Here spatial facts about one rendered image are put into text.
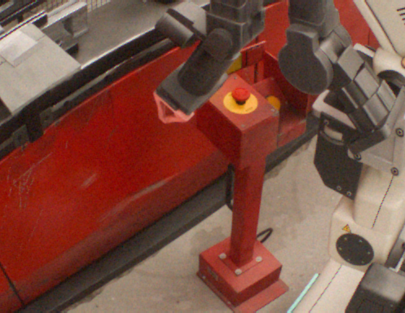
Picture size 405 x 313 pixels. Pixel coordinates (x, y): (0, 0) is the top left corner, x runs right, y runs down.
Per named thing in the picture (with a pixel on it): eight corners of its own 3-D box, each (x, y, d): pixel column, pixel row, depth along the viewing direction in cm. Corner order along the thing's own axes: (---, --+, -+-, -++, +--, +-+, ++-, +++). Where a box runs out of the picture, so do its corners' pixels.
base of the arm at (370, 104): (388, 138, 72) (409, 90, 79) (354, 87, 71) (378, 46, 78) (350, 157, 79) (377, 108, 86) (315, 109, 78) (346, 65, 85)
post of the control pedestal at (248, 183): (239, 268, 187) (250, 142, 147) (228, 257, 190) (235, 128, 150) (253, 259, 189) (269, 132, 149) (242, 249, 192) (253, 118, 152)
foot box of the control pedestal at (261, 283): (241, 320, 186) (244, 305, 177) (195, 274, 200) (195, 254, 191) (290, 289, 194) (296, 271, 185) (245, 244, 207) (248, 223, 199)
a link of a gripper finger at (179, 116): (138, 114, 104) (157, 85, 96) (165, 89, 108) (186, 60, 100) (169, 143, 104) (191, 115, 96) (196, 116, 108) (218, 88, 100)
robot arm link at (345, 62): (359, 90, 74) (370, 70, 77) (309, 28, 73) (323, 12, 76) (320, 112, 82) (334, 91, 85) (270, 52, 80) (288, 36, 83)
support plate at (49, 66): (12, 116, 107) (11, 112, 106) (-25, 63, 120) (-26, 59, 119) (81, 68, 115) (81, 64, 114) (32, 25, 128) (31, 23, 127)
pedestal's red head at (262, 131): (239, 171, 141) (242, 110, 128) (195, 127, 150) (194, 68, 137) (305, 133, 149) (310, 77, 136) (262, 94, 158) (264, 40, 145)
